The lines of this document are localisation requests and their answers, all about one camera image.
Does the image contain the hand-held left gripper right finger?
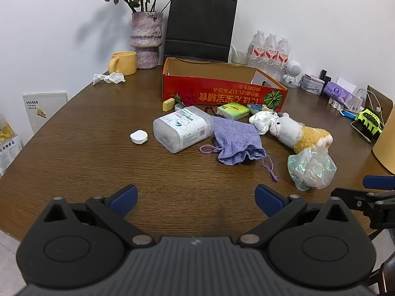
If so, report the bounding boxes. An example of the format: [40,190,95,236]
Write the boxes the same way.
[239,184,353,249]

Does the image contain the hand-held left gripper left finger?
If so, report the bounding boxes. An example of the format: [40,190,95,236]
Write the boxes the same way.
[43,184,155,249]

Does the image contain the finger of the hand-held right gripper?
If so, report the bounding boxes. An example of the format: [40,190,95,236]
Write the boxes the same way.
[331,187,395,229]
[363,175,395,190]

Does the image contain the iridescent plastic bag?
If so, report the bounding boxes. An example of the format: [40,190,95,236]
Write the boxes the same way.
[288,147,337,192]

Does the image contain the purple drawstring pouch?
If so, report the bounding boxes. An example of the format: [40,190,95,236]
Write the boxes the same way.
[199,116,279,182]

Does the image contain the white and yellow plush alpaca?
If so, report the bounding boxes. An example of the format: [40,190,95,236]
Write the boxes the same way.
[269,113,334,155]

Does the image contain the white tissue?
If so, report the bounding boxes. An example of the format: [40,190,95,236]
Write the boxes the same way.
[249,111,280,135]
[93,72,126,86]

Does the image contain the clear plastic swab container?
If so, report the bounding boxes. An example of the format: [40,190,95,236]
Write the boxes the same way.
[153,105,214,154]

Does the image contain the blue and white packet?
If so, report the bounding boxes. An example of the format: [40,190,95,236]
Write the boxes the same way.
[247,103,272,115]

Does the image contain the red artificial rose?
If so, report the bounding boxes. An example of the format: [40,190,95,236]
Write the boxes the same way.
[170,90,198,107]

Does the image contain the red cardboard box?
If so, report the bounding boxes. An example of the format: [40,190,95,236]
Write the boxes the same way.
[162,57,288,113]

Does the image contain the yellow cylinder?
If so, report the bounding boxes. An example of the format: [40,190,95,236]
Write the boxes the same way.
[372,102,395,175]

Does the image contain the small white round case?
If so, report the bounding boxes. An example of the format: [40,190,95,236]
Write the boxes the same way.
[130,130,148,144]

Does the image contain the yellow and black glove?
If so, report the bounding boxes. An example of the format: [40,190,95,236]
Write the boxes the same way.
[354,108,385,136]

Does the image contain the brown chair back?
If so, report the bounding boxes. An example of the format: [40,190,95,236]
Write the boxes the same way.
[367,85,394,121]

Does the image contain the white charger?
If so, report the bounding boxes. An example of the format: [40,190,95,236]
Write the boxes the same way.
[349,88,369,110]

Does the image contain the green tissue packet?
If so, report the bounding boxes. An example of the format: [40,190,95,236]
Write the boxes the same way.
[217,104,251,121]

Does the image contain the purple tissue pack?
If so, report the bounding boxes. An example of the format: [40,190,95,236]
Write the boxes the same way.
[323,77,357,105]

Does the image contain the white flat box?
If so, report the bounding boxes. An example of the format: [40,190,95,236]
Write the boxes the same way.
[22,92,68,134]

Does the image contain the small grey box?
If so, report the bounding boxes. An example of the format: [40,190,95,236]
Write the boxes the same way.
[299,74,326,94]

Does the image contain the printed food package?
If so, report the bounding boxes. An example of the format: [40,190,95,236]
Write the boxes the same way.
[0,112,23,178]

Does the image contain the white robot figurine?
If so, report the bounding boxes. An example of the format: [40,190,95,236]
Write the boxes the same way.
[282,59,302,87]

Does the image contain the yellow mug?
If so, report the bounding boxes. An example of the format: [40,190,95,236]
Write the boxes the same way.
[108,51,137,76]

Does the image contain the clear glass cup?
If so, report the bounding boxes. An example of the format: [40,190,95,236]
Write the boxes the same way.
[231,45,249,66]

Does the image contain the purple ceramic vase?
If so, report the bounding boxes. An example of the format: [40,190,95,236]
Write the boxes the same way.
[130,11,163,69]

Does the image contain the black paper bag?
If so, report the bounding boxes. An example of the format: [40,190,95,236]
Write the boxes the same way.
[163,0,238,65]

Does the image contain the white cable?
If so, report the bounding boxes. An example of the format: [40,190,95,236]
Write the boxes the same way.
[366,88,386,124]

